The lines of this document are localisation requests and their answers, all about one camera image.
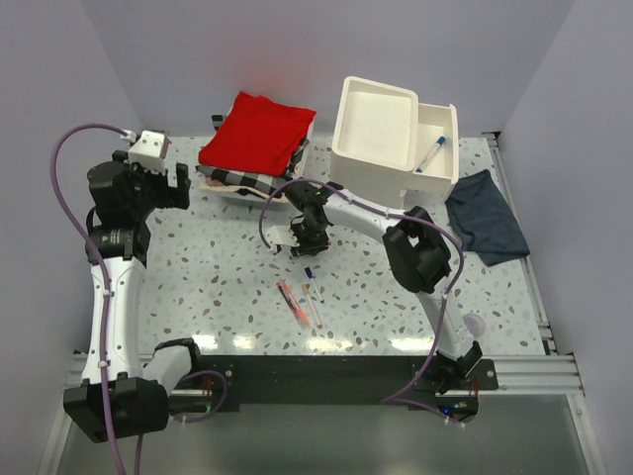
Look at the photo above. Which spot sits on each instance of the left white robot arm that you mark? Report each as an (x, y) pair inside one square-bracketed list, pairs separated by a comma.
[(119, 396)]

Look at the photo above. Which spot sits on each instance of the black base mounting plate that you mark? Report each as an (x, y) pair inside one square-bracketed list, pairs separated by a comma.
[(353, 380)]

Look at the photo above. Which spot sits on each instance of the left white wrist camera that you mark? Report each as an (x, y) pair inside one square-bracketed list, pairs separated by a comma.
[(149, 152)]

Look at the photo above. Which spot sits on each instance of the blue cap white marker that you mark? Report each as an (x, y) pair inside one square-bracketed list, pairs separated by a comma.
[(435, 153)]

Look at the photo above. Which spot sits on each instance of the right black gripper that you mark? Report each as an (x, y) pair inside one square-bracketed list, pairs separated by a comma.
[(308, 248)]

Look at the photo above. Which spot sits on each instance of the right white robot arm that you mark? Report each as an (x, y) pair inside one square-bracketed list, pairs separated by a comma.
[(424, 259)]

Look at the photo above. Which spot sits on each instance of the beige folded cloth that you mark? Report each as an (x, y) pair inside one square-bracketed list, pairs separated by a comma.
[(253, 187)]

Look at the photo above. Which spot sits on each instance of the small clear plastic cup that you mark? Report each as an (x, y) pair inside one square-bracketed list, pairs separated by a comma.
[(475, 325)]

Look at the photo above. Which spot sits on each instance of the brown cap white marker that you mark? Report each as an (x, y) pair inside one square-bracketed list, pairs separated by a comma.
[(311, 304)]

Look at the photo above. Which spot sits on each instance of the red folded t-shirt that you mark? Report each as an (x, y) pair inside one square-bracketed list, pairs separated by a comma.
[(257, 136)]

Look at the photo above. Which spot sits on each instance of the black white checkered cloth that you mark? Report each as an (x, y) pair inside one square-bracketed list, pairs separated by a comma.
[(254, 155)]

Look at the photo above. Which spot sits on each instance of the small blue pen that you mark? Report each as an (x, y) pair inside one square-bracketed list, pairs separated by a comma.
[(313, 282)]

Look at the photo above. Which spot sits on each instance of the dark blue cloth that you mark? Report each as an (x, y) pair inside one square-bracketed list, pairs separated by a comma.
[(483, 221)]

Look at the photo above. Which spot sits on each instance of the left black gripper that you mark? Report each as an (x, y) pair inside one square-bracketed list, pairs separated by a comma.
[(172, 197)]

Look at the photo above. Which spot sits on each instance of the red orange marker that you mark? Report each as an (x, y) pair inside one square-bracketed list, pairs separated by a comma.
[(292, 303)]

